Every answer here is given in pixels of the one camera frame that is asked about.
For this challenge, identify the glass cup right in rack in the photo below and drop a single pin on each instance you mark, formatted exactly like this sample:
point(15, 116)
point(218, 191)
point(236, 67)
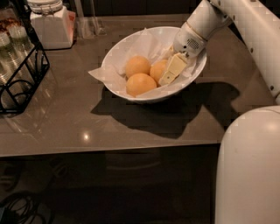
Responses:
point(20, 40)

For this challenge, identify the glass cup left in rack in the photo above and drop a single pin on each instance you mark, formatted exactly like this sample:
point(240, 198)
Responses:
point(9, 61)

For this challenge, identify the white lidded jar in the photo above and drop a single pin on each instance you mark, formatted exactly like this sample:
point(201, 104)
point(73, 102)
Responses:
point(53, 23)

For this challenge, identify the glass cup in rack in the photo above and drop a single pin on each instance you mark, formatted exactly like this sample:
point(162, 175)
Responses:
point(20, 40)
point(9, 61)

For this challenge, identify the white bowl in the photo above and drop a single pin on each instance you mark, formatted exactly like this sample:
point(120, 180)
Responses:
point(116, 55)

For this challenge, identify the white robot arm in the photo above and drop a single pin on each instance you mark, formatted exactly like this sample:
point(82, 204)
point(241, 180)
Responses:
point(248, 167)

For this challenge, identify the black wire rack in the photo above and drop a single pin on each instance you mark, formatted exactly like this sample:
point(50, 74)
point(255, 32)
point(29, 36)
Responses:
point(32, 68)

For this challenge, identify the orange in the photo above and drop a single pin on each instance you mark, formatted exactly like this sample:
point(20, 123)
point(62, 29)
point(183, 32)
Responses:
point(157, 70)
point(137, 65)
point(139, 83)

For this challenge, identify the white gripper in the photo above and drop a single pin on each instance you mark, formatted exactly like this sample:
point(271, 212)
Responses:
point(188, 43)

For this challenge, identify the clear acrylic stand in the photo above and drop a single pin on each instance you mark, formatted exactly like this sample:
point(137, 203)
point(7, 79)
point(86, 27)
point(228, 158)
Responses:
point(88, 27)

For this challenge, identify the white paper liner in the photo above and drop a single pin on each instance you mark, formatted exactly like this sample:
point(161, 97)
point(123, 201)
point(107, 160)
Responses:
point(143, 43)

